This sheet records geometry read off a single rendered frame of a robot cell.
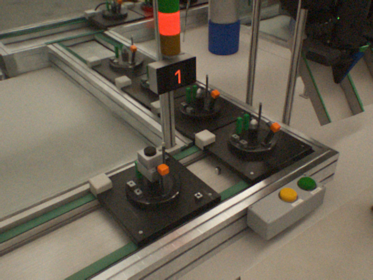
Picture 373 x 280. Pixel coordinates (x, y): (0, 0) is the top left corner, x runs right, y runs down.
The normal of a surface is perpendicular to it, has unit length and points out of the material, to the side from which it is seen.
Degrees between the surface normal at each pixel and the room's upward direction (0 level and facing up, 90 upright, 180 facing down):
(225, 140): 0
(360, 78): 45
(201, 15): 90
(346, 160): 0
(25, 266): 0
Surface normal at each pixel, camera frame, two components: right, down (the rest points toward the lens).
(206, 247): 0.60, 0.44
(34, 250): -0.02, -0.83
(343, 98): 0.31, -0.23
